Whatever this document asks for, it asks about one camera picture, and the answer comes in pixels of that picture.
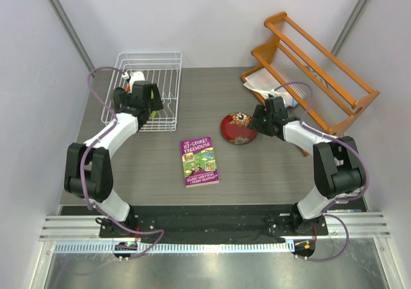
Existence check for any lime green plate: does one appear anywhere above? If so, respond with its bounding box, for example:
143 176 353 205
148 89 159 120

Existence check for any red floral plate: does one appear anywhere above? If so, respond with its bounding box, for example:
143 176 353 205
220 112 257 145

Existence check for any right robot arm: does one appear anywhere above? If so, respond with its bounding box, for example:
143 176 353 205
249 96 367 234

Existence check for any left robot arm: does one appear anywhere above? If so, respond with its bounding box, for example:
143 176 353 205
64 80 164 237

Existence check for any orange wooden rack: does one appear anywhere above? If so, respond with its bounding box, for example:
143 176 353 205
241 12 380 136

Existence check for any dark plate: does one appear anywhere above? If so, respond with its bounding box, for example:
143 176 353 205
112 87 127 112

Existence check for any white paper packet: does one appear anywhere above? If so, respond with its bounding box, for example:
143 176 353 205
243 69 298 107

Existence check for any purple treehouse book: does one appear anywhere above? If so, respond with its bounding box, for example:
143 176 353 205
180 136 220 188

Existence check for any perforated metal strip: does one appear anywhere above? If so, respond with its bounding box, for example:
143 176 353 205
54 240 295 254

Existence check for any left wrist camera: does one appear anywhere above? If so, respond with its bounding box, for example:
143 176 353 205
121 71 145 85

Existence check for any white wire dish rack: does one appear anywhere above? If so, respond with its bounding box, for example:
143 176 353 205
101 51 182 132

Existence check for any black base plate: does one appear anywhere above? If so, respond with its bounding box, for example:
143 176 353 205
59 195 369 245

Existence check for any aluminium rail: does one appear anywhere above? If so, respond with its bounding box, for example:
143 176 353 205
40 212 391 241

